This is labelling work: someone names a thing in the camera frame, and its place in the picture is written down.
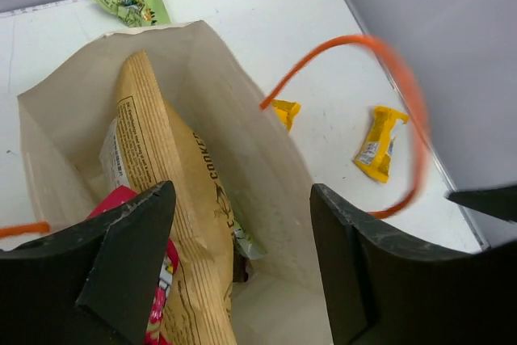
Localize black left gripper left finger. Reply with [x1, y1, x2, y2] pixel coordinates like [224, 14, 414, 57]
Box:
[1, 181, 176, 344]

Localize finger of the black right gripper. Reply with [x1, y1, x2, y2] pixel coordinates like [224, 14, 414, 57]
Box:
[447, 185, 517, 223]

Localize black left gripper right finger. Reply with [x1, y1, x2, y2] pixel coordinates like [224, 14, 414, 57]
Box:
[310, 183, 516, 344]

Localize red snack packet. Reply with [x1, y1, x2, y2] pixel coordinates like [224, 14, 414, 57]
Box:
[87, 185, 179, 345]

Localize yellow snack bar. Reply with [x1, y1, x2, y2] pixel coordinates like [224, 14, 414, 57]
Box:
[353, 106, 410, 183]

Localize purple chocolate candy bar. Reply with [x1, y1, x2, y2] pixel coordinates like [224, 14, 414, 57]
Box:
[233, 252, 249, 283]

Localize green snack packet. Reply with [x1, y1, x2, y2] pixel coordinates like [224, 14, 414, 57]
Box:
[233, 220, 266, 260]

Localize brown kraft chips bag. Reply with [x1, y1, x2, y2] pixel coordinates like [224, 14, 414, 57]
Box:
[99, 51, 236, 344]

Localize green yellow candy wrapper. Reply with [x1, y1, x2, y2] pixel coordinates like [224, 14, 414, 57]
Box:
[94, 0, 171, 27]

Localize beige paper gift bag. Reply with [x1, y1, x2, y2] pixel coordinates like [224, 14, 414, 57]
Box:
[1, 22, 333, 344]

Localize small yellow snack packet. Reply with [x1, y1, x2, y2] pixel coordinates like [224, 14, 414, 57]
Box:
[271, 99, 301, 132]

